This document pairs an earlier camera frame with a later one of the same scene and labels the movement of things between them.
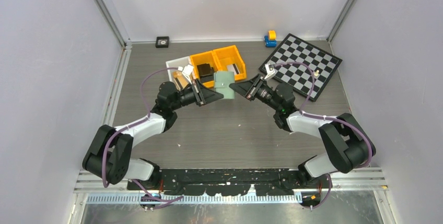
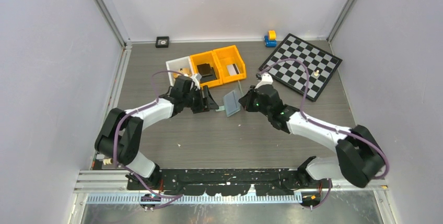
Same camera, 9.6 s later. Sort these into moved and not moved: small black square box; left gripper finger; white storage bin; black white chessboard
Moved: left gripper finger
Not moved: small black square box; black white chessboard; white storage bin
